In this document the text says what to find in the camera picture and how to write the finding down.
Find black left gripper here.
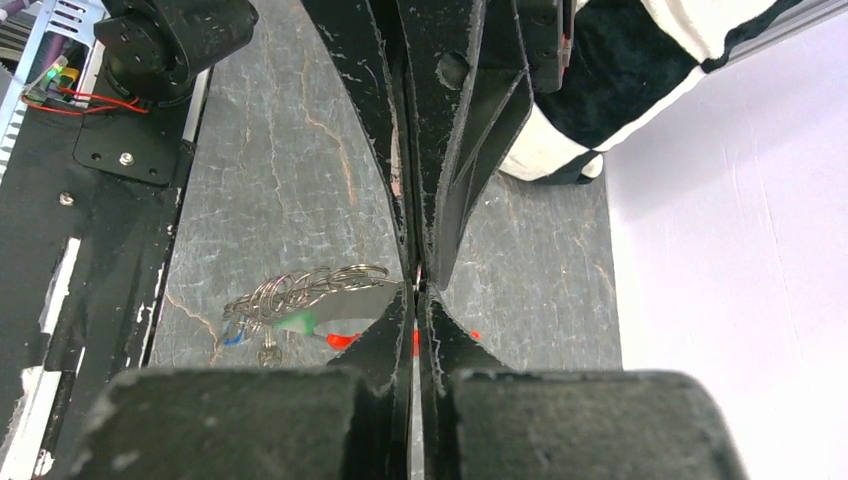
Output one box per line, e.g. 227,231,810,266
303,0,577,289

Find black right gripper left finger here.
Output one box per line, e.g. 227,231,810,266
329,283,414,479

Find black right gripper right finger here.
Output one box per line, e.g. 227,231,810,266
417,287,507,479

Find metal key holder red handle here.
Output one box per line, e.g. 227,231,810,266
215,263,399,353

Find keys with green tag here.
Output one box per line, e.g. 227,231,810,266
257,311,317,368

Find keys with blue tag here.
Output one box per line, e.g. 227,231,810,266
220,321,250,347

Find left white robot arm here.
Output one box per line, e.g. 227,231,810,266
94,1,576,288

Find checkered black white plush cloth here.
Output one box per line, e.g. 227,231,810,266
499,0,796,185

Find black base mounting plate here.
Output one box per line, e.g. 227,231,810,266
1,72,211,479

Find slotted grey cable duct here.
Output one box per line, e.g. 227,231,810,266
1,1,108,174

